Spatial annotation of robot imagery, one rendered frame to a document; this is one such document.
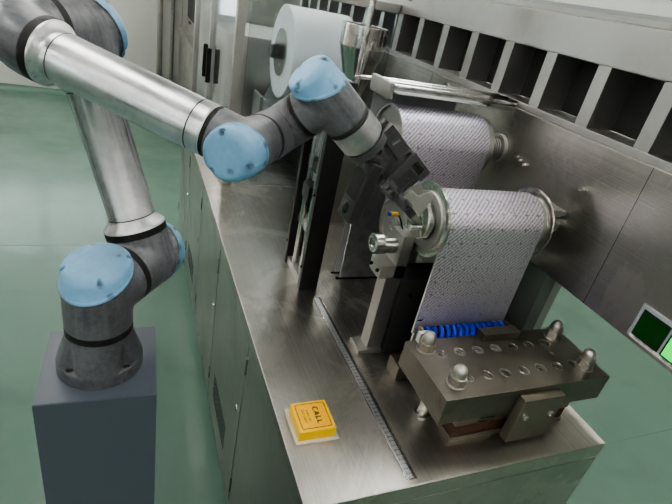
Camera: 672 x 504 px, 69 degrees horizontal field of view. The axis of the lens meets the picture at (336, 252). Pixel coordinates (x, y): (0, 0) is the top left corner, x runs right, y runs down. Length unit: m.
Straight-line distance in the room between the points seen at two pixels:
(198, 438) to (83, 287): 1.28
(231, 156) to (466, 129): 0.67
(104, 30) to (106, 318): 0.48
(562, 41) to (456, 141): 0.31
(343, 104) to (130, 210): 0.46
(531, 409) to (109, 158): 0.90
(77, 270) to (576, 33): 1.08
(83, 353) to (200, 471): 1.10
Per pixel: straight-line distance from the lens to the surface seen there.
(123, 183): 0.97
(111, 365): 0.99
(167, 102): 0.71
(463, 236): 0.96
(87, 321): 0.93
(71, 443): 1.08
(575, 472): 1.24
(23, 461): 2.12
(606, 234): 1.10
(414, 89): 1.14
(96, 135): 0.96
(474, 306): 1.09
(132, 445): 1.09
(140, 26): 6.28
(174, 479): 1.98
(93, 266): 0.92
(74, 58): 0.79
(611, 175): 1.10
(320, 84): 0.73
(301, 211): 1.30
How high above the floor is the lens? 1.61
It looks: 28 degrees down
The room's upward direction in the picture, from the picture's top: 12 degrees clockwise
